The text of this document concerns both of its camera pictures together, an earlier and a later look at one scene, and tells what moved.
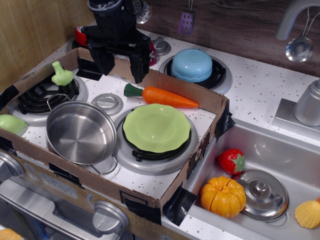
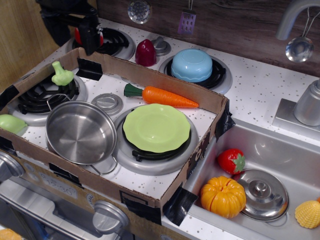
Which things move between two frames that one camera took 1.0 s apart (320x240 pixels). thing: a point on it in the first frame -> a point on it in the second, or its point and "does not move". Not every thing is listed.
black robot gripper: [117, 31] -> [58, 14]
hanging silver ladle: [299, 49] does not move
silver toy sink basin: [294, 159] does not move
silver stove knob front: [108, 218] does not move
